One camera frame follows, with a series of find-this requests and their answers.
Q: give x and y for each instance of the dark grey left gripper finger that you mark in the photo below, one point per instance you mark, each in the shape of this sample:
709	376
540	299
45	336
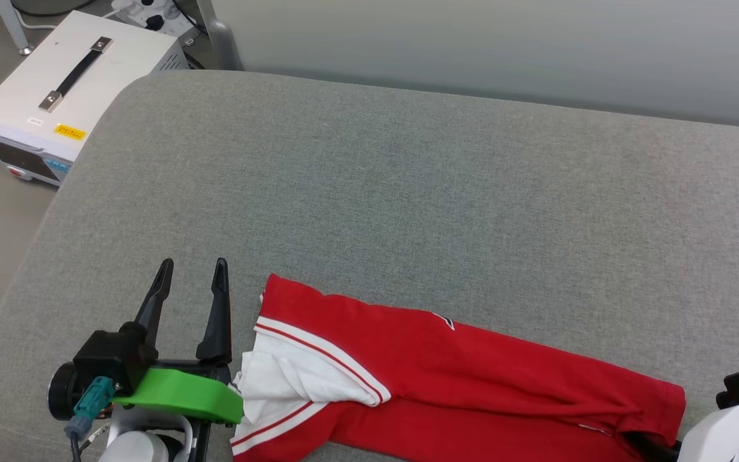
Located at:
153	308
219	321

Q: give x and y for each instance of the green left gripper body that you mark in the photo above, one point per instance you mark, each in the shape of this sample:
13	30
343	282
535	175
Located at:
183	394

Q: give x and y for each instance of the grey fabric sofa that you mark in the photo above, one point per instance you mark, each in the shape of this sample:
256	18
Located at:
440	212

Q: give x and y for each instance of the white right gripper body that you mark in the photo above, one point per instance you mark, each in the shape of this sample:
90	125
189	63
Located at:
722	436

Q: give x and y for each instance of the white power supply box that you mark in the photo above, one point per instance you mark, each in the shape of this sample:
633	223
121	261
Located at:
119	70

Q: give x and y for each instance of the grey metal frame post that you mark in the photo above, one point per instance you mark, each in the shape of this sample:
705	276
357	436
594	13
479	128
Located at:
11	29
223	48

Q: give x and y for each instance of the white power strip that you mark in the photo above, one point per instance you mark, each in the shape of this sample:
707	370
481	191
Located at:
127	8

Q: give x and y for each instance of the black power plug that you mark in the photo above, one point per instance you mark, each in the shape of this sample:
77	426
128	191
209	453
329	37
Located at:
156	22

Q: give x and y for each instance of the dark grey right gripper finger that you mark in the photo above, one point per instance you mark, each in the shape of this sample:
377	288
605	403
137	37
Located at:
655	449

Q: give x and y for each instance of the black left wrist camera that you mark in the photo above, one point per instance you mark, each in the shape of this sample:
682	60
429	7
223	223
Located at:
113	359

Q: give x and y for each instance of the white paper label tag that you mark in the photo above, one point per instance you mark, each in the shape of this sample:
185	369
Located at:
97	436

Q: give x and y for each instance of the red Bulls 23 jersey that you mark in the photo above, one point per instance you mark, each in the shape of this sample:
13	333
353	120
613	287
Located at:
472	372

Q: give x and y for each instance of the black round actuator housing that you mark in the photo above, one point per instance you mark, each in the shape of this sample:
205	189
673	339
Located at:
61	391

